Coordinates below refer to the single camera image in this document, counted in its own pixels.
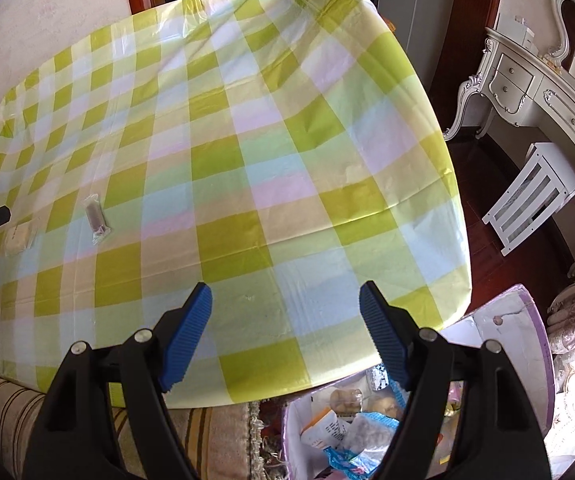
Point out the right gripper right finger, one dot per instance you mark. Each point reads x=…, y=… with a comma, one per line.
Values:
x=421, y=361

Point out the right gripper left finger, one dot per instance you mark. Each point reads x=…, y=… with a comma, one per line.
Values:
x=150, y=363

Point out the brown bread snack packet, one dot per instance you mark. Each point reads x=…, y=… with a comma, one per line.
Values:
x=348, y=402

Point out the round cracker clear bag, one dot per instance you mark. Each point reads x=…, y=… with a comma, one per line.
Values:
x=18, y=238

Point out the purple white cardboard box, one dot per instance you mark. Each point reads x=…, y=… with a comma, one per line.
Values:
x=498, y=434

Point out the purple bar clear wrapper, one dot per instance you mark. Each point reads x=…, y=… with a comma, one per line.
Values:
x=96, y=218

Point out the blue cartoon snack packet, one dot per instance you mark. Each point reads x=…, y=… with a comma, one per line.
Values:
x=354, y=466

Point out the white slatted stool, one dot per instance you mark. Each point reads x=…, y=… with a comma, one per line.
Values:
x=544, y=186

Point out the green checkered tablecloth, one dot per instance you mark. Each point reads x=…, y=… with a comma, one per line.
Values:
x=283, y=152

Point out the white ornate dressing table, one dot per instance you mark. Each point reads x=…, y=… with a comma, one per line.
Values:
x=521, y=88

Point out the white wardrobe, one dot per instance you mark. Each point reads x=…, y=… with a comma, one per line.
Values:
x=421, y=27

